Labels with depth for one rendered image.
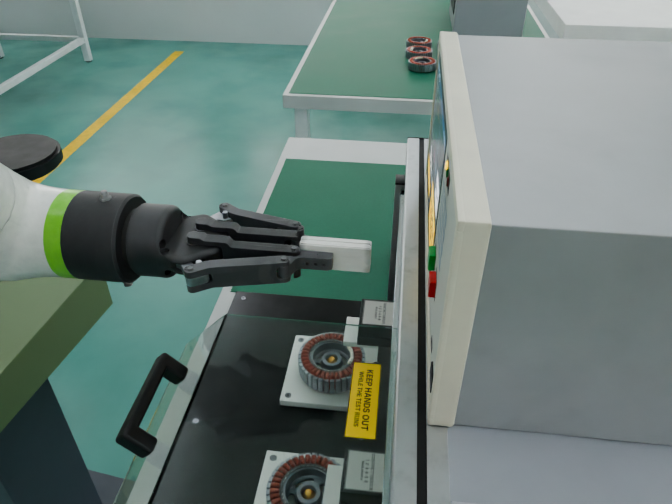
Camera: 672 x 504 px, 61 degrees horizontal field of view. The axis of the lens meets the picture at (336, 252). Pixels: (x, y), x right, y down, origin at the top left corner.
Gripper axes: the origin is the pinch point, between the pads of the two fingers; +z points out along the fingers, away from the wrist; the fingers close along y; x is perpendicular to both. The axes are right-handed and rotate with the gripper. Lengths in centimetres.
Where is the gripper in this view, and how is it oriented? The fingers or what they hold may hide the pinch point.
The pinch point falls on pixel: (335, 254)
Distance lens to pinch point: 57.0
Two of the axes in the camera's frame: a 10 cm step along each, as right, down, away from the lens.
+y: -1.2, 5.8, -8.0
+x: 0.1, -8.1, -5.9
